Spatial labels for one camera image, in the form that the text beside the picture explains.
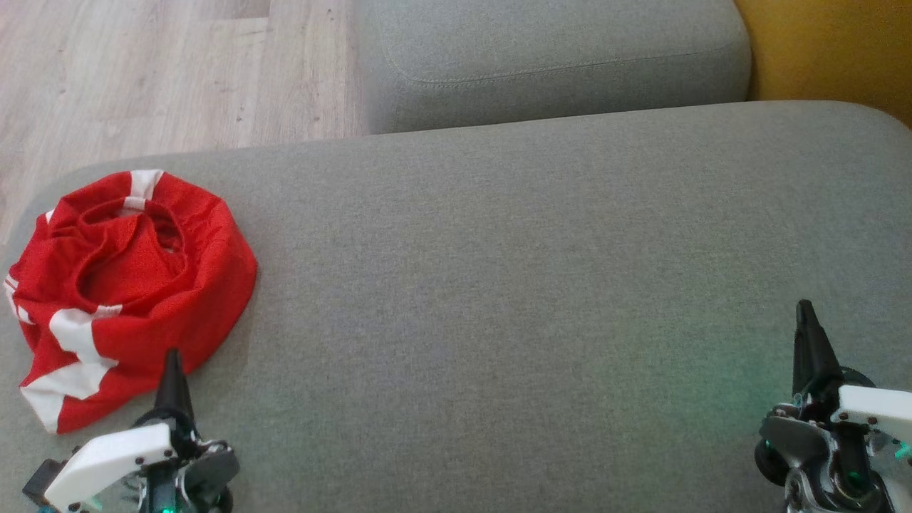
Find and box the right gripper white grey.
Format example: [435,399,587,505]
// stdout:
[754,299,912,513]

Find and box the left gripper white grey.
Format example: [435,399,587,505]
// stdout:
[44,348,240,513]

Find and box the red and white jersey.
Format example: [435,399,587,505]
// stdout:
[4,169,259,435]

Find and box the wide yellow sofa backrest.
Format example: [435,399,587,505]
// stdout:
[734,0,912,129]

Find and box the large grey sofa seat cushion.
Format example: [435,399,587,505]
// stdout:
[0,100,912,513]

